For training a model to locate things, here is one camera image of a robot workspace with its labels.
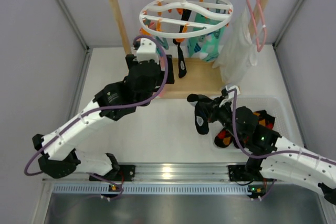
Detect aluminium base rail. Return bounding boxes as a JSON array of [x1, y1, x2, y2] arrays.
[[41, 162, 310, 196]]

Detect white round clip hanger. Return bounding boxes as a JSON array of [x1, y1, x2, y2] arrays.
[[139, 0, 234, 41]]

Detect white plastic basket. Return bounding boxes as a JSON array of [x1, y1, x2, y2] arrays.
[[209, 95, 303, 153]]

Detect argyle sock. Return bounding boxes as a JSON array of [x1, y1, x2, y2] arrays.
[[233, 110, 276, 149], [214, 129, 233, 148]]

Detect mint green sock left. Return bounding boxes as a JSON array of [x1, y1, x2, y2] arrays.
[[187, 14, 210, 58]]

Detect argyle sock right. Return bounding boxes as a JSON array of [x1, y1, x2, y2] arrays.
[[233, 110, 276, 149]]

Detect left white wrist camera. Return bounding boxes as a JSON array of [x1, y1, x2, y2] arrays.
[[133, 38, 160, 65]]

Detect white cloth garment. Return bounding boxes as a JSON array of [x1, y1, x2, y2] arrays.
[[213, 9, 257, 85]]

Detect pink wire hanger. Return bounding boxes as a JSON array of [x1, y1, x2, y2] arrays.
[[245, 0, 267, 52]]

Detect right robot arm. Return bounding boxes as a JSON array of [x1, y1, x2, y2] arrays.
[[208, 98, 335, 205]]

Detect black sock front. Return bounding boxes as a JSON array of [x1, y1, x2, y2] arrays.
[[187, 93, 212, 135]]

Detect wooden clothes rack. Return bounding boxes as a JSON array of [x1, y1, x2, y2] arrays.
[[102, 0, 277, 100]]

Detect pink patterned sock front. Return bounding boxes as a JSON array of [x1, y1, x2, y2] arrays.
[[157, 88, 166, 98]]

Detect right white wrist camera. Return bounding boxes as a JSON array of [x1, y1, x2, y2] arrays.
[[219, 84, 240, 107]]

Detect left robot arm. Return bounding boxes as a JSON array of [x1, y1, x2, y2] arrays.
[[32, 54, 174, 180]]

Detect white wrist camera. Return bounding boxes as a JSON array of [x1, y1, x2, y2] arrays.
[[219, 84, 240, 107], [133, 38, 160, 65]]

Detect argyle sock left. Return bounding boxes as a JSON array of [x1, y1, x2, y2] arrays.
[[214, 129, 233, 148]]

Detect black sock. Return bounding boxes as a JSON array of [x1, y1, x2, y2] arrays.
[[187, 93, 212, 135], [173, 9, 191, 78]]

